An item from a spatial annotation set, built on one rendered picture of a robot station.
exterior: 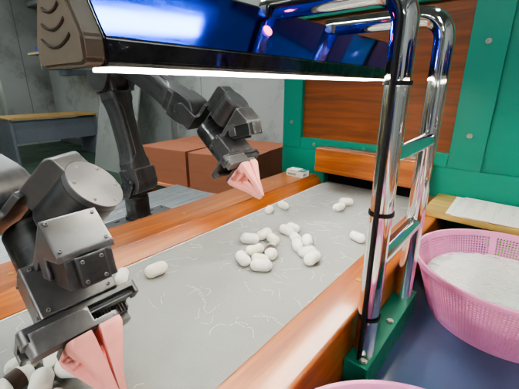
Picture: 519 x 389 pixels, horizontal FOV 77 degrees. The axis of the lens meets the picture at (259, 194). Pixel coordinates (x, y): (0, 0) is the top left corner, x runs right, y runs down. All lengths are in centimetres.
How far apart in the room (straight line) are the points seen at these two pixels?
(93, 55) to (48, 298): 21
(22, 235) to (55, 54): 18
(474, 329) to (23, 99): 730
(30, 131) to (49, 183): 518
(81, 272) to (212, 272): 30
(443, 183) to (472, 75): 25
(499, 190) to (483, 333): 42
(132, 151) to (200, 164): 196
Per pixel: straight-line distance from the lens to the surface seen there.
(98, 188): 34
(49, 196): 35
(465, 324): 57
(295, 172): 100
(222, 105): 68
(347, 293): 47
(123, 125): 89
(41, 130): 558
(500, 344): 57
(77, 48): 26
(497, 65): 88
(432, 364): 54
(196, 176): 288
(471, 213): 80
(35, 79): 750
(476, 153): 90
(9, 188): 41
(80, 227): 30
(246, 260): 55
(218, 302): 48
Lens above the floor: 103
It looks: 18 degrees down
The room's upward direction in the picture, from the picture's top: straight up
